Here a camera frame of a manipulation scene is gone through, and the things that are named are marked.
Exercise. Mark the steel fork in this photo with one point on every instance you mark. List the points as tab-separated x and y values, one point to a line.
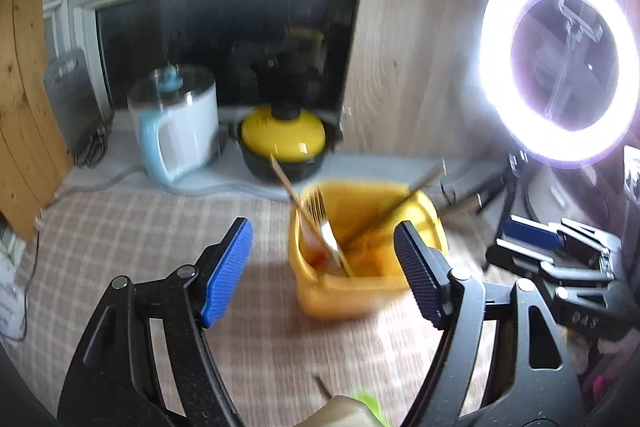
316	207

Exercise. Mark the black scissors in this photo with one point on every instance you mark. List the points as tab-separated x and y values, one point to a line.
93	147

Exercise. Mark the light blue electric kettle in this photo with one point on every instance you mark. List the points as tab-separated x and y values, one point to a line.
175	115

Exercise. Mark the green plastic spoon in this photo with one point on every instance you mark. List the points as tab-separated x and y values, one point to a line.
373	406

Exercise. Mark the grey cutting board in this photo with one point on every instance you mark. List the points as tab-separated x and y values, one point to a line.
73	100

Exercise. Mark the white power strip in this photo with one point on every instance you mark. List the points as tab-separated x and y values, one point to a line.
12	247

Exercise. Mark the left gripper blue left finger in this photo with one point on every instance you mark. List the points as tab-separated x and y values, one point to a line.
112	379

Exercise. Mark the yellow lid black pot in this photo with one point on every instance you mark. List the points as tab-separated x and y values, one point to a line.
298	139

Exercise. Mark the floral white slow cooker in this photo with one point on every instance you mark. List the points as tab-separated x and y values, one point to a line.
585	194

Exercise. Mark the left gloved hand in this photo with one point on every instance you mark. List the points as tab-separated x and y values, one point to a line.
341	411

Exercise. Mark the light plywood board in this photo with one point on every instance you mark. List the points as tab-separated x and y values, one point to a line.
411	86

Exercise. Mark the yellow plastic bucket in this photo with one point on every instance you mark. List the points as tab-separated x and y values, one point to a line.
378	279

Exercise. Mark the black tripod stand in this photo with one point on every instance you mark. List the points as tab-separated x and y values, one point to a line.
505	182

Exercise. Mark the checkered pink tablecloth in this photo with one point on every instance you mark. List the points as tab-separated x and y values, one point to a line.
265	348

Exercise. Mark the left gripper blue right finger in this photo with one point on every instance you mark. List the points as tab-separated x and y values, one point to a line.
531	379

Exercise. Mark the black phone clamp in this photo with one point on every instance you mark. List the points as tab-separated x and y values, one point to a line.
576	27

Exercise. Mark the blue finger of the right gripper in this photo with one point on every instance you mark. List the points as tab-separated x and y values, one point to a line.
569	237
524	262

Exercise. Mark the right gloved hand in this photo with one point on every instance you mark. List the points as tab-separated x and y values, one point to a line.
600	358

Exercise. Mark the white ring light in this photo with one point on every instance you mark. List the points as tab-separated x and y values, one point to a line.
568	105

